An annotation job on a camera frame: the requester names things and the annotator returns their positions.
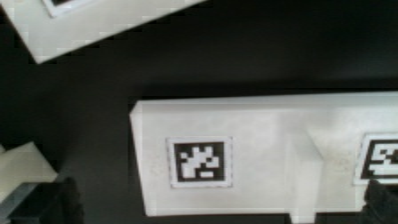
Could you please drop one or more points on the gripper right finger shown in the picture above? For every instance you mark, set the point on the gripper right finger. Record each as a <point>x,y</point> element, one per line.
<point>379,212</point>

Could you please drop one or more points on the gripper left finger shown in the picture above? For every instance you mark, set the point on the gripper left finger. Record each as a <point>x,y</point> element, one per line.
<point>44,203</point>

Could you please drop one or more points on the white cabinet body box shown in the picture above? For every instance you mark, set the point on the white cabinet body box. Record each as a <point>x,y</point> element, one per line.
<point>24,168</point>

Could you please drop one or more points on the white cabinet door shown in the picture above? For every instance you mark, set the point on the white cabinet door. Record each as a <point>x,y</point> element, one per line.
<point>63,24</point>
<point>266,154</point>

